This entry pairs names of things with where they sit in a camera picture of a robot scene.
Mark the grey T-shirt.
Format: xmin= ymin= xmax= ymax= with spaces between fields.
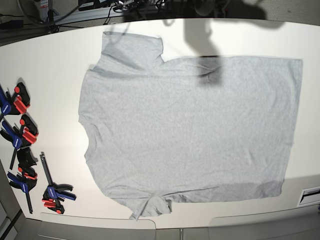
xmin=78 ymin=31 xmax=303 ymax=219

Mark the right blue red bar clamp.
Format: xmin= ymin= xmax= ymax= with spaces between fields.
xmin=39 ymin=152 xmax=77 ymax=215

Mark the blue red bar clamp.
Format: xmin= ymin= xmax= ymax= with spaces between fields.
xmin=0 ymin=82 xmax=31 ymax=120
xmin=39 ymin=152 xmax=77 ymax=215
xmin=0 ymin=113 xmax=39 ymax=170

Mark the top blue red bar clamp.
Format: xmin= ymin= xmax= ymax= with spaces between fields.
xmin=0 ymin=82 xmax=31 ymax=120

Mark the white label on table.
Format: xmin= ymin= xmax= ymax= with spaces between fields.
xmin=297 ymin=186 xmax=320 ymax=208

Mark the aluminium rail behind table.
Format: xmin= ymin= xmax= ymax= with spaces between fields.
xmin=54 ymin=7 xmax=128 ymax=25

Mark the black cable bundle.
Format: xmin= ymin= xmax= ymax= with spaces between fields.
xmin=103 ymin=0 xmax=141 ymax=25

